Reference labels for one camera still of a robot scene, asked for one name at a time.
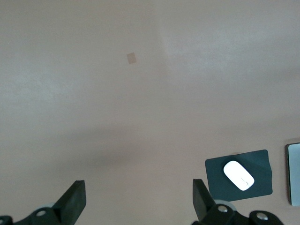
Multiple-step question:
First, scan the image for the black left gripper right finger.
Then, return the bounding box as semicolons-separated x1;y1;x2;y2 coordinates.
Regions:
192;179;215;222

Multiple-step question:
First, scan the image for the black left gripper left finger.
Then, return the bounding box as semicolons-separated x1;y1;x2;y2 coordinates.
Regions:
52;180;86;225

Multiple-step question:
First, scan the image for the white computer mouse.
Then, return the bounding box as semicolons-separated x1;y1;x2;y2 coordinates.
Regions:
223;160;255;191

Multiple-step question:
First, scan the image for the dark mouse pad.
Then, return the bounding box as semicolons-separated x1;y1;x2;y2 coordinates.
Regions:
204;149;274;202

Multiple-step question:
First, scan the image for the silver laptop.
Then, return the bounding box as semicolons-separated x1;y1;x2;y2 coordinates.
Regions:
285;142;300;207

